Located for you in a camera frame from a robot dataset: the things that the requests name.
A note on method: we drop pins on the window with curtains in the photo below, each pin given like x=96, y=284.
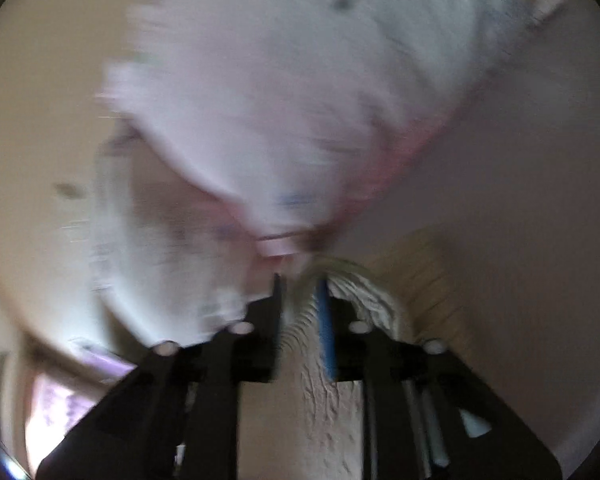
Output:
x=44, y=394

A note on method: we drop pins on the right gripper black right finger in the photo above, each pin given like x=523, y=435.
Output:
x=425, y=413

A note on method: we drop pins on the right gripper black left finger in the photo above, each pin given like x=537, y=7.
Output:
x=176, y=415

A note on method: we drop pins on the lavender bed sheet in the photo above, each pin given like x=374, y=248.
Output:
x=513, y=189

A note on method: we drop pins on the beige cable-knit sweater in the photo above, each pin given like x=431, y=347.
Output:
x=300, y=425

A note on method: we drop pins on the pink tree-print pillow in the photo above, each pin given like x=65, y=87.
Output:
x=168, y=260

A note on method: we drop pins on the pink flower-print pillow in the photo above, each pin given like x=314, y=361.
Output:
x=298, y=113

